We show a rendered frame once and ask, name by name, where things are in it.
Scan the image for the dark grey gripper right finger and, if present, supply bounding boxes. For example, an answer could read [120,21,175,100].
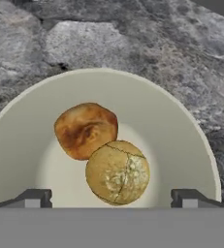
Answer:
[170,188,224,209]

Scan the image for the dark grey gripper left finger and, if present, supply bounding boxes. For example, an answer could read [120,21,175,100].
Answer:
[0,188,53,209]

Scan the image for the white bowl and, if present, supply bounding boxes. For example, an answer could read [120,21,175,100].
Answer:
[0,67,222,209]

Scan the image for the round cracked tan bread roll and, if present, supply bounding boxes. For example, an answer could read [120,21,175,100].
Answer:
[84,139,151,206]

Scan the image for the browned flat bread roll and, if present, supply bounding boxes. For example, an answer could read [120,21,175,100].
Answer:
[53,102,119,161]

